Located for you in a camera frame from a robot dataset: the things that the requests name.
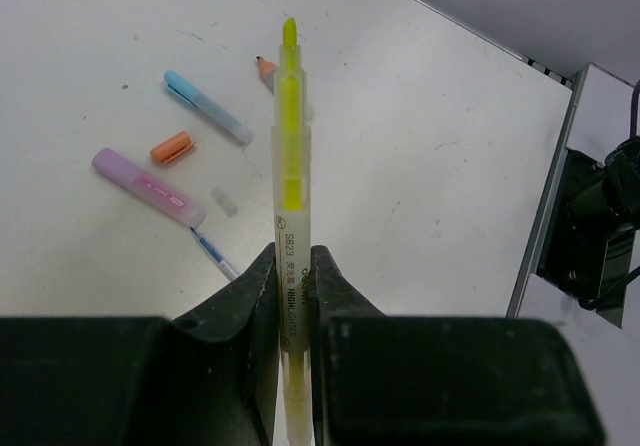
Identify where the thin blue ballpoint pen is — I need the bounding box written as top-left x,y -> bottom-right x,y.
190,228 -> 240,281

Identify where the light blue highlighter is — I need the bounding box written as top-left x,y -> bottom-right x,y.
163,70 -> 253,146

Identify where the pink highlighter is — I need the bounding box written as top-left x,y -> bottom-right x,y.
92,148 -> 206,229

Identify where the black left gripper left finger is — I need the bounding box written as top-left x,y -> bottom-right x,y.
169,244 -> 278,445

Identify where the small orange eraser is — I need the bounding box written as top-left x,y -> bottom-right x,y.
150,131 -> 195,164

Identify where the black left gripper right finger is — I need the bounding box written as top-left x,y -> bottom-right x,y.
311,246 -> 397,445

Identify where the orange tip clear highlighter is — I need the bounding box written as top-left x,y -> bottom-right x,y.
256,56 -> 278,95

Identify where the small clear pen cap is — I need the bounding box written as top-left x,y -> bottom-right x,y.
211,187 -> 238,218

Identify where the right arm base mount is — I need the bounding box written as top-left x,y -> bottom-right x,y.
537,137 -> 639,326

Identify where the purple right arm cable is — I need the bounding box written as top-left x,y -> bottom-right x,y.
628,78 -> 640,140

